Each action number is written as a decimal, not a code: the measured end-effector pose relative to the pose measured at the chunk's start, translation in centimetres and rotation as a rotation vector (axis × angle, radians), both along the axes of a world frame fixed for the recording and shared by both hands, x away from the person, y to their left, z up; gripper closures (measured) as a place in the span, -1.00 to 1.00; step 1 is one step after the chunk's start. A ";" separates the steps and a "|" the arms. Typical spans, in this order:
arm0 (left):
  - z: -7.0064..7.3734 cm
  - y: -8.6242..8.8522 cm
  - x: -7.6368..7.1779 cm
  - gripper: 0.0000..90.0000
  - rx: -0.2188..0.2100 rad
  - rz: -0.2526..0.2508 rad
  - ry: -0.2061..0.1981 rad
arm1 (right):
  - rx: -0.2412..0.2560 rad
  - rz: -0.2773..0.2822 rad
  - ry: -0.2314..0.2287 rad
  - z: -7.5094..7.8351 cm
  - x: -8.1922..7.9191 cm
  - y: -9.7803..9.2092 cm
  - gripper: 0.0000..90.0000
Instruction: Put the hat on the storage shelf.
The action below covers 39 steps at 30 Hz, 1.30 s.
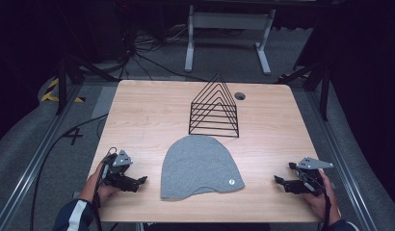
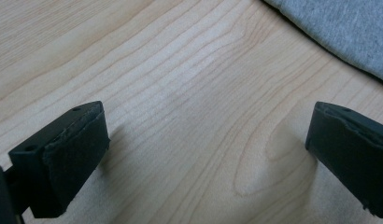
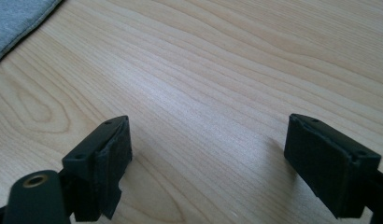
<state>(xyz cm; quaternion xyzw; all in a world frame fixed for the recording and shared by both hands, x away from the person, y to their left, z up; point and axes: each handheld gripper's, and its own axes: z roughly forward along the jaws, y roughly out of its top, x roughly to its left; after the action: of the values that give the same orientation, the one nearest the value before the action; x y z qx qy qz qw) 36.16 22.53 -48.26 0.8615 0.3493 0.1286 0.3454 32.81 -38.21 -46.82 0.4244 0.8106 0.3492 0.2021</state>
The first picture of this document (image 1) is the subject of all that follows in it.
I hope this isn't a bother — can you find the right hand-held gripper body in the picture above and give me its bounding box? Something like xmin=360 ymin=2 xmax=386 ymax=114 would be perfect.
xmin=283 ymin=156 xmax=335 ymax=197

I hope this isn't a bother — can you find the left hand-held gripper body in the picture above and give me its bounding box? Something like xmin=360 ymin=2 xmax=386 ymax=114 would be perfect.
xmin=101 ymin=149 xmax=140 ymax=193

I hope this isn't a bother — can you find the grey knit beanie hat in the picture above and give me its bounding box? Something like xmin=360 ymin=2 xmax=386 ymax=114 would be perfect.
xmin=160 ymin=135 xmax=246 ymax=200

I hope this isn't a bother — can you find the person's left hand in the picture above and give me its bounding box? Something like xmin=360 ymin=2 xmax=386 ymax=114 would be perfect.
xmin=79 ymin=163 xmax=120 ymax=204

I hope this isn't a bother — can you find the person's right hand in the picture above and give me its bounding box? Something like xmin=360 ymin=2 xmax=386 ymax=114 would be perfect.
xmin=302 ymin=170 xmax=343 ymax=225

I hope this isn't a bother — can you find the black metal stand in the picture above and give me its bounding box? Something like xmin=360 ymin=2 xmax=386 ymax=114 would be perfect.
xmin=55 ymin=52 xmax=120 ymax=116
xmin=275 ymin=61 xmax=332 ymax=122

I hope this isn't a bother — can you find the yellow black hazard tape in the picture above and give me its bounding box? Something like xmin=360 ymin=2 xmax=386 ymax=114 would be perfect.
xmin=39 ymin=77 xmax=87 ymax=104

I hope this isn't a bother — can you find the aluminium floor rail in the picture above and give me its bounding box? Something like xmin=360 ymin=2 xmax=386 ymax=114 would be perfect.
xmin=0 ymin=84 xmax=85 ymax=231
xmin=305 ymin=90 xmax=382 ymax=231

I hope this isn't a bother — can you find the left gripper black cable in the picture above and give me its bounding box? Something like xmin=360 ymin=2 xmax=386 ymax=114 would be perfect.
xmin=91 ymin=146 xmax=119 ymax=231

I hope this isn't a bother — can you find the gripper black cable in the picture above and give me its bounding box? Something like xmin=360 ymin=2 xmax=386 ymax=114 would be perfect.
xmin=91 ymin=146 xmax=119 ymax=231
xmin=320 ymin=179 xmax=332 ymax=231

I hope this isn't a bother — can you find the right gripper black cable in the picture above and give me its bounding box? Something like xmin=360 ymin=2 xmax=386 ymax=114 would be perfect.
xmin=320 ymin=179 xmax=332 ymax=231

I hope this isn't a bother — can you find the black cable on floor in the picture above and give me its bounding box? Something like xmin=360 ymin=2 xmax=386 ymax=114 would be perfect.
xmin=29 ymin=113 xmax=109 ymax=231

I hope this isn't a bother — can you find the black wire file rack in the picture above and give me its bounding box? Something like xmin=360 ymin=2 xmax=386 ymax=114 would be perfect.
xmin=188 ymin=72 xmax=241 ymax=139

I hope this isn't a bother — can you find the bundle of black cables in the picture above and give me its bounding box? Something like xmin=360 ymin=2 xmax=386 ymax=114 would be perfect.
xmin=117 ymin=18 xmax=206 ymax=83

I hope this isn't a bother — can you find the white metal desk frame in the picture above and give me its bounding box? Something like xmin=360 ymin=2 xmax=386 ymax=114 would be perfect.
xmin=184 ymin=4 xmax=277 ymax=76

